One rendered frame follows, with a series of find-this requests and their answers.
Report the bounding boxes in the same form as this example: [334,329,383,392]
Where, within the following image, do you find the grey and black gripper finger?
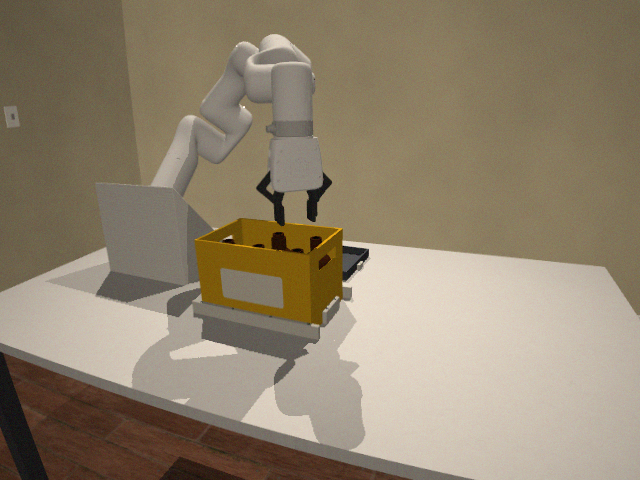
[306,172,332,222]
[256,171,285,226]

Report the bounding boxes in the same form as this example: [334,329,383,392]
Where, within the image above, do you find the yellow crate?
[194,218,343,325]

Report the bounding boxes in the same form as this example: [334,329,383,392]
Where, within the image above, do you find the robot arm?
[150,34,316,197]

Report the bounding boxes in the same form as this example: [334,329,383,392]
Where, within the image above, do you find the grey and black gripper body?
[268,135,323,193]

